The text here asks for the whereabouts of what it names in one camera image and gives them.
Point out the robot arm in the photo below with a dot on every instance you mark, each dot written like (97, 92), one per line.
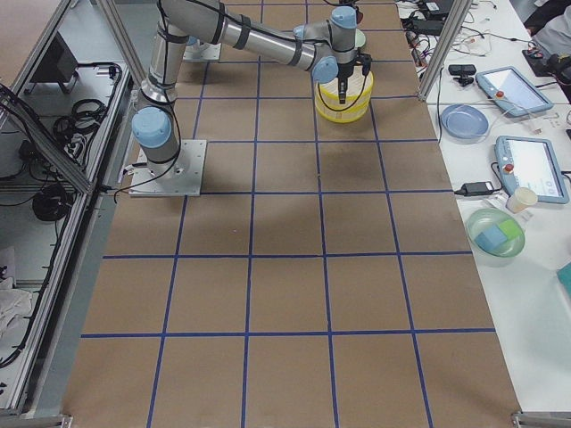
(326, 49)
(353, 5)

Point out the paper cup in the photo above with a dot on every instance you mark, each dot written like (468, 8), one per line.
(521, 199)

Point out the green bowl with sponges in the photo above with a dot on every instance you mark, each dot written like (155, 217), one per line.
(496, 233)

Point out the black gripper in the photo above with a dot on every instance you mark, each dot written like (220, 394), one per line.
(343, 72)

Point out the teach pendant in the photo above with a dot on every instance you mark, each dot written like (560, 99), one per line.
(531, 163)
(508, 88)

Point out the black power adapter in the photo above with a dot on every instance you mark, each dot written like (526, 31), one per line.
(480, 188)

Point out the lower teach pendant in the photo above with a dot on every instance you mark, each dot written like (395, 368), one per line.
(531, 163)

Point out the blue plate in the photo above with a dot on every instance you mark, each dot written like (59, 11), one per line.
(464, 122)

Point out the light green plate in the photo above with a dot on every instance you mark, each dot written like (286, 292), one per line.
(360, 38)

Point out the upper teach pendant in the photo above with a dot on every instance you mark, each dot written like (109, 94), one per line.
(508, 88)

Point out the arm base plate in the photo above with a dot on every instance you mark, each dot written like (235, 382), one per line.
(202, 52)
(184, 178)

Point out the aluminium frame post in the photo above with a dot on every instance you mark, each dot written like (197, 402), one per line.
(451, 27)

